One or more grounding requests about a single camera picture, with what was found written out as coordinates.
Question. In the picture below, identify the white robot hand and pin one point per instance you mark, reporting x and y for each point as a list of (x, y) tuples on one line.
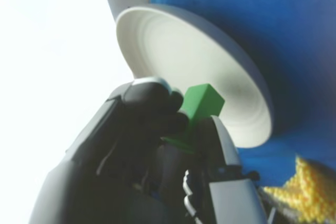
[(118, 169)]

